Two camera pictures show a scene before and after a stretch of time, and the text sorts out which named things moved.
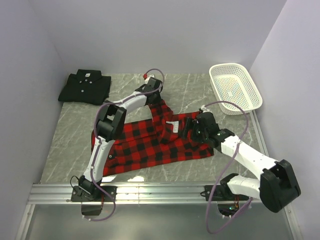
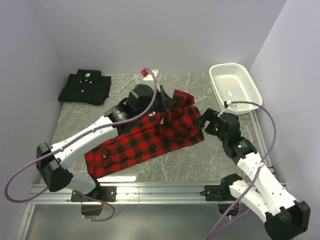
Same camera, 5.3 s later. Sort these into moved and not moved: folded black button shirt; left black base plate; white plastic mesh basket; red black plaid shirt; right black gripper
Moved: right black gripper; red black plaid shirt
Not moved: left black base plate; white plastic mesh basket; folded black button shirt
